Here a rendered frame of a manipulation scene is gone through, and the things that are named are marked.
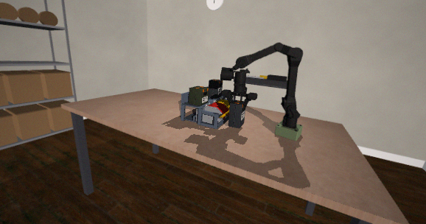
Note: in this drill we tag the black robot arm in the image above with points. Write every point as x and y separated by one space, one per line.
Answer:
294 56

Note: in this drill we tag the red open bin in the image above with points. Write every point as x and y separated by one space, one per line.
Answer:
221 107

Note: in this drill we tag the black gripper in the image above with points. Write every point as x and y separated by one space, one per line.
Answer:
239 90

